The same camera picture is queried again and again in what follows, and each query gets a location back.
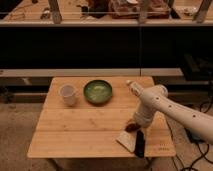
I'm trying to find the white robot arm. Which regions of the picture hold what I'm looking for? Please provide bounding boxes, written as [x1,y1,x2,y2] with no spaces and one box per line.
[131,83,213,145]

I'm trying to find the green ceramic bowl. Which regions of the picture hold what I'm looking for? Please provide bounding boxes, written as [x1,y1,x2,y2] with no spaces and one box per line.
[83,80,112,105]

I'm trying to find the black remote control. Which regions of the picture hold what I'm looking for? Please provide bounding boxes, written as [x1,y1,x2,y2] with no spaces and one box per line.
[134,131,145,158]

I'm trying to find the white wedge block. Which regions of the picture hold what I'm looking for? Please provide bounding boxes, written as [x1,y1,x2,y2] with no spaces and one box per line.
[116,131,136,153]

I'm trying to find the wooden folding table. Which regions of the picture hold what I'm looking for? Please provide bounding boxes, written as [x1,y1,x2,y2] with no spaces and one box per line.
[26,76,177,159]

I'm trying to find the translucent plastic cup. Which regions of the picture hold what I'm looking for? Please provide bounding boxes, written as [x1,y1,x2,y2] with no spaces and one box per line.
[59,85,77,106]

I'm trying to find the black floor cables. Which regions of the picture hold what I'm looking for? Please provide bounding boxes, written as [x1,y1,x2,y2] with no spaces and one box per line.
[169,79,213,171]

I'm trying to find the brown sausage-shaped object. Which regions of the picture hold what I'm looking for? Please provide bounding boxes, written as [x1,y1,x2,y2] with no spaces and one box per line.
[125,123,141,132]

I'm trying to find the white tube bottle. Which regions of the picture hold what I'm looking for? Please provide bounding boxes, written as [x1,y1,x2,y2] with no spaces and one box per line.
[126,80,142,96]

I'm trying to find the long wooden workbench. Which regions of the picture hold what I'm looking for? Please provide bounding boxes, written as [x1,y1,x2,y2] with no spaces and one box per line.
[0,0,213,77]

